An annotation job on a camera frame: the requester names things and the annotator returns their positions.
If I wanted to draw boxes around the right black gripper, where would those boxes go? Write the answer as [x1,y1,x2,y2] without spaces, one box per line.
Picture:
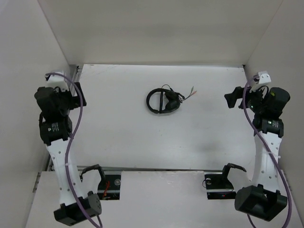
[224,83,266,114]

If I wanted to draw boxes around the thin black headphone cord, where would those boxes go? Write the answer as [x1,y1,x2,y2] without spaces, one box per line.
[159,85,198,114]

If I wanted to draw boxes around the black headphones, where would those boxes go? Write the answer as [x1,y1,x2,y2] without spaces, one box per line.
[146,88,185,114]

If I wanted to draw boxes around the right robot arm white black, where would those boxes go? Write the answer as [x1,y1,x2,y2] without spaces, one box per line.
[220,87,290,221]

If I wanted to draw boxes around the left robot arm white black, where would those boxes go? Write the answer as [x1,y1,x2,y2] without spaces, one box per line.
[34,82,106,228]

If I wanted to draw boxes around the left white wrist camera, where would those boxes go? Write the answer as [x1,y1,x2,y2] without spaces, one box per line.
[45,75,69,92]

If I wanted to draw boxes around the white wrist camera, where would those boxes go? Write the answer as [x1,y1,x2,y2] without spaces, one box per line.
[45,75,69,92]
[250,71,271,92]

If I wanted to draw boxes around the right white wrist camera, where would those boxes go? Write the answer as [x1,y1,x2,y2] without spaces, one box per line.
[250,71,271,92]

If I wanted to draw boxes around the front aluminium rail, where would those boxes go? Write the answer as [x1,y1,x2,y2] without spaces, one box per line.
[47,166,224,172]

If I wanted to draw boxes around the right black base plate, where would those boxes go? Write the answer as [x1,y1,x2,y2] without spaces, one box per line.
[202,172,236,200]

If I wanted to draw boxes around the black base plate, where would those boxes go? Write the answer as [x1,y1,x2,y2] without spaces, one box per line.
[202,172,236,200]
[97,171,121,200]

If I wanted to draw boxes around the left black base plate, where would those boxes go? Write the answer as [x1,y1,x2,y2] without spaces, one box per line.
[97,171,121,200]

